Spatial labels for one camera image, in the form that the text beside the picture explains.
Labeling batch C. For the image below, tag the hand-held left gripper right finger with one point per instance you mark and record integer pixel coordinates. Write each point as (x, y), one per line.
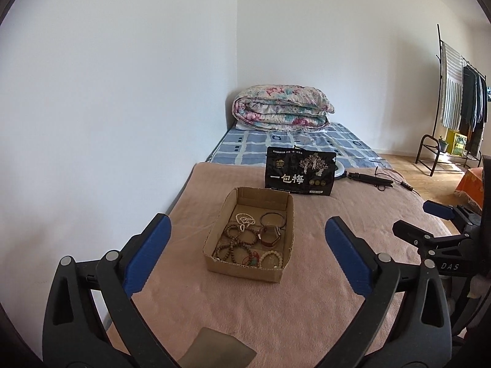
(349, 257)

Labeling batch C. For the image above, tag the black snack bag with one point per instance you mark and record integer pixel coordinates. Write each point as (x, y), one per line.
(299, 172)

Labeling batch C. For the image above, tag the black clothes rack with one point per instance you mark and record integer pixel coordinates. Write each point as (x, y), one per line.
(425, 149)

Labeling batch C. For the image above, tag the black bangle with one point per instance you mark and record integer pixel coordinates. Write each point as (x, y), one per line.
(262, 218)

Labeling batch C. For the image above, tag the orange cloth covered table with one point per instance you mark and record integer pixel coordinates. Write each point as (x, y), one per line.
(470, 188)

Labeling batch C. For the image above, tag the floral folded quilt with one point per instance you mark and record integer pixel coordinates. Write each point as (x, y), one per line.
(280, 103)

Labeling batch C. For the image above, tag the small green pot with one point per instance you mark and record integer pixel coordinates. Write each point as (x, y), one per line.
(444, 145)

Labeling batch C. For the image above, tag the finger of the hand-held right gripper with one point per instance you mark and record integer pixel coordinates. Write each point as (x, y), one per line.
(437, 209)
(410, 232)

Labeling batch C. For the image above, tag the dark hanging clothes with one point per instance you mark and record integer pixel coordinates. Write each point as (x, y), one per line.
(473, 103)

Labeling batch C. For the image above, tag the yellow crate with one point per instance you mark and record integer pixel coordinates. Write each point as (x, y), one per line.
(457, 143)

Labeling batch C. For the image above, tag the black folded tripod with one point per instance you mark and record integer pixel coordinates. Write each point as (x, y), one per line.
(368, 179)

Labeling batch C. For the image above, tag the cardboard box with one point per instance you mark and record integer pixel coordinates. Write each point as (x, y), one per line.
(245, 272)

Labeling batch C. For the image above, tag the red brown bangle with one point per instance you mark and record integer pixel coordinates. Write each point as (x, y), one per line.
(268, 241)

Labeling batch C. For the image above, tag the olive flat card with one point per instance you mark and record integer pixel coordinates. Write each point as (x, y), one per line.
(218, 349)

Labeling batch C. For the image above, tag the blue plaid bed sheet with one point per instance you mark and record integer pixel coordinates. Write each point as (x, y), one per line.
(249, 145)

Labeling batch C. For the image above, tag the pink blanket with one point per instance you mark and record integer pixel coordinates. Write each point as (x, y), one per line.
(314, 306)

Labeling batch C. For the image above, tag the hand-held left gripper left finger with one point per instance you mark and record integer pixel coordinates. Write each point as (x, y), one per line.
(149, 253)

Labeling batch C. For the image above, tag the striped towel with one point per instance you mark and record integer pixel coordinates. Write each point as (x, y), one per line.
(452, 84)

